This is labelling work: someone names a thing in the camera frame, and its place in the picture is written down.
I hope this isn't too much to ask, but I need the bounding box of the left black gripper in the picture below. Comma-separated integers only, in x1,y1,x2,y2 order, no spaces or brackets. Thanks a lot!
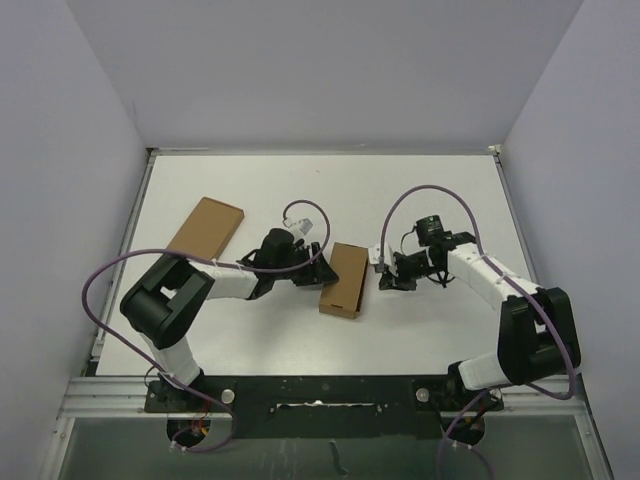
272,241,337,286

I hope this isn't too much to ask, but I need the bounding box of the brown cardboard box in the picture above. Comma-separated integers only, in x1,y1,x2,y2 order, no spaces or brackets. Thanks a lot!
168,197,245,259
318,242,369,320

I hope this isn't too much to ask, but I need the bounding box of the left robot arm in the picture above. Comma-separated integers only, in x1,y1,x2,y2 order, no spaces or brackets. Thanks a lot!
120,227,339,411

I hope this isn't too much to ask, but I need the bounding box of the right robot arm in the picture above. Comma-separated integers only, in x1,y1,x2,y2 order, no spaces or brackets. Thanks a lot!
368,215,581,409

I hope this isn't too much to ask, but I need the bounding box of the folded brown cardboard box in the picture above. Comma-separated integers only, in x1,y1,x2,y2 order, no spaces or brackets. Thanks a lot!
168,197,245,259

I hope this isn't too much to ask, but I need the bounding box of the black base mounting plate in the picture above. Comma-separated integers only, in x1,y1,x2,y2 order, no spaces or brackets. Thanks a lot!
144,375,504,440

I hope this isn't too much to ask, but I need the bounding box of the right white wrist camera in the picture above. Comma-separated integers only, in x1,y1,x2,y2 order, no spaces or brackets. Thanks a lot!
368,243,397,276

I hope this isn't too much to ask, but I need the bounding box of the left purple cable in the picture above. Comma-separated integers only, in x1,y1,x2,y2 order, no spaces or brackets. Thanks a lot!
81,199,332,454

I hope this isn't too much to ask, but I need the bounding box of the purple cable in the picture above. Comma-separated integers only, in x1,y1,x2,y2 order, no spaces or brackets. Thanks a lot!
379,184,576,480
81,199,332,454

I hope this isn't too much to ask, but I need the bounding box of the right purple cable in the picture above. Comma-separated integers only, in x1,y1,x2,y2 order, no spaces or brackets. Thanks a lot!
379,184,576,480

